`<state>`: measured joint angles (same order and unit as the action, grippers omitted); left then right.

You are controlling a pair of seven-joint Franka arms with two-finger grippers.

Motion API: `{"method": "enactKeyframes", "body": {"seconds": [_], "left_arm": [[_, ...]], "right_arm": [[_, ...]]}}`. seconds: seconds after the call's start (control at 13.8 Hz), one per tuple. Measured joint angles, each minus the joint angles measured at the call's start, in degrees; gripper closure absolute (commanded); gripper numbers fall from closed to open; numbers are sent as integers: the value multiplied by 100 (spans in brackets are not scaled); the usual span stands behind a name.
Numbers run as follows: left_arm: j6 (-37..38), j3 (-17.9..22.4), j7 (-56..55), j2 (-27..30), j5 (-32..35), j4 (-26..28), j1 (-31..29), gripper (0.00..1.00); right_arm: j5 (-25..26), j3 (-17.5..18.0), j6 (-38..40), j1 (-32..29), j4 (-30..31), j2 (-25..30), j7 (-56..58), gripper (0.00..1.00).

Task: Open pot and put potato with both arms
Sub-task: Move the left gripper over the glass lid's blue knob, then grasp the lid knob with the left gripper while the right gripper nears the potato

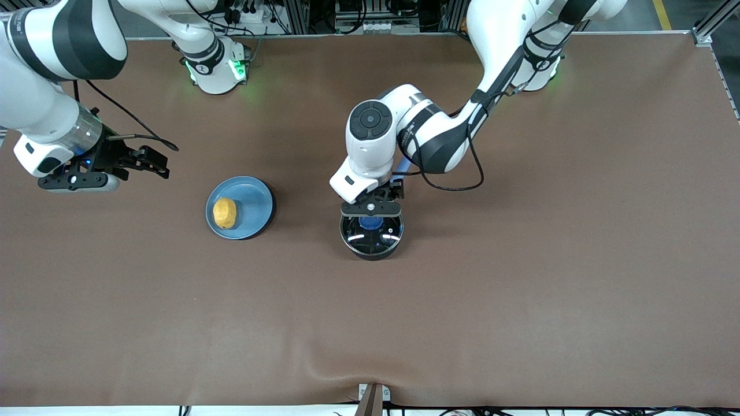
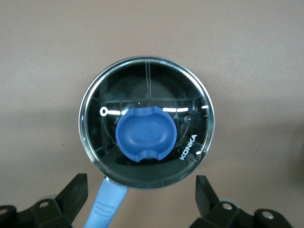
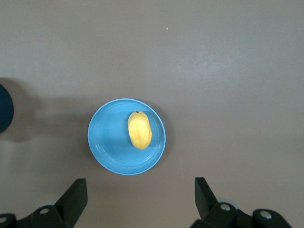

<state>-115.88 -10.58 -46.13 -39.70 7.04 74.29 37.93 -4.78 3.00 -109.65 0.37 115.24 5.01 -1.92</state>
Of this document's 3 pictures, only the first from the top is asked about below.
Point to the brown table mat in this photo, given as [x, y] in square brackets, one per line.
[370, 323]

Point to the white power strip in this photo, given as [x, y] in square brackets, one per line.
[376, 26]

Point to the pile of orange items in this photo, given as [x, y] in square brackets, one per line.
[463, 26]

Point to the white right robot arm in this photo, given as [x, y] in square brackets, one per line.
[34, 110]

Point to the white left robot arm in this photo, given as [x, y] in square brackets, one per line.
[370, 156]

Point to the yellow potato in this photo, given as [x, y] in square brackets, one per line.
[225, 214]

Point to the glass lid with blue knob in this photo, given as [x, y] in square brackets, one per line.
[376, 240]

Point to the blue round plate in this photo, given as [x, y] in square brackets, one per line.
[248, 202]

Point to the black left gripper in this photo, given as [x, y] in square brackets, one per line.
[395, 189]

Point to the aluminium frame profile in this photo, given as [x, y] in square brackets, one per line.
[702, 37]

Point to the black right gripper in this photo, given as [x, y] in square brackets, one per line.
[114, 154]

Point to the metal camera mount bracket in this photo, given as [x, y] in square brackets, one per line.
[370, 404]

